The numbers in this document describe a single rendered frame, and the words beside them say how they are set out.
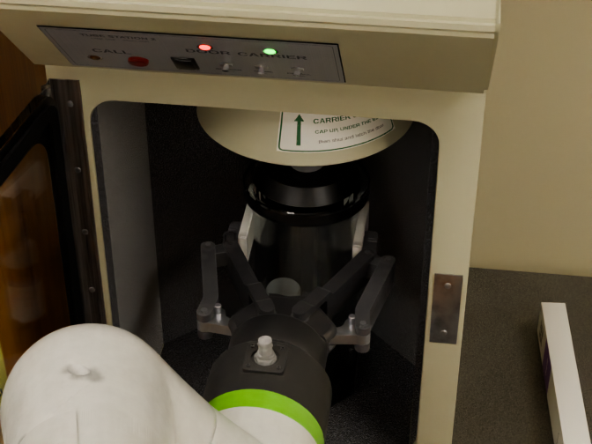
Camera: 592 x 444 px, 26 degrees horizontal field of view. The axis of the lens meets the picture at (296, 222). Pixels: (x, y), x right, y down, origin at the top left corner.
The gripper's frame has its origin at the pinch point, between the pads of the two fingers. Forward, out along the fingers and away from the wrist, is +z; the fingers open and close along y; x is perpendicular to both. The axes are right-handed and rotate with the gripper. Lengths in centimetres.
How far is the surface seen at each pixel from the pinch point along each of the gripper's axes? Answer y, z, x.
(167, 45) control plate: 6.8, -18.1, -26.2
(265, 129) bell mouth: 2.1, -7.9, -14.2
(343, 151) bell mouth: -3.8, -7.9, -12.8
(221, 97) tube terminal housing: 4.9, -10.3, -18.1
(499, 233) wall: -18.5, 33.0, 22.6
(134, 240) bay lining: 14.4, -3.5, 0.5
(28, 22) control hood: 15.2, -19.9, -28.2
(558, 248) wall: -25.5, 33.0, 24.2
